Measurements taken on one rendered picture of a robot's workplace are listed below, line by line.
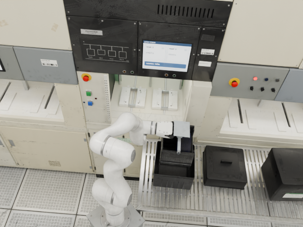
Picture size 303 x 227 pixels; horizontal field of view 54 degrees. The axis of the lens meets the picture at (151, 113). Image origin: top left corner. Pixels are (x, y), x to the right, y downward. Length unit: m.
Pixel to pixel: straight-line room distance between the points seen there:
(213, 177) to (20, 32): 1.55
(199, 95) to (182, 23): 0.52
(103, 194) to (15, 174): 1.73
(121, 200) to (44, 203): 1.50
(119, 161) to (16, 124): 1.41
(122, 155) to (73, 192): 1.73
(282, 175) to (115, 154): 1.20
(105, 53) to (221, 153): 1.11
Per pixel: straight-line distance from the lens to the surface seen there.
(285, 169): 2.20
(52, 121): 2.49
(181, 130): 1.83
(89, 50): 1.88
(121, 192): 1.65
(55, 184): 3.15
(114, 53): 1.86
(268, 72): 1.98
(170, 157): 1.92
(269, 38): 1.85
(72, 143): 2.66
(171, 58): 1.84
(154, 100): 2.49
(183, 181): 2.11
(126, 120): 1.45
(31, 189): 3.19
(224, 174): 2.21
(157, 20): 1.71
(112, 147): 1.40
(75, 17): 1.78
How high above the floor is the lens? 2.71
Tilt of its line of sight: 49 degrees down
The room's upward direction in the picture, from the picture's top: 4 degrees clockwise
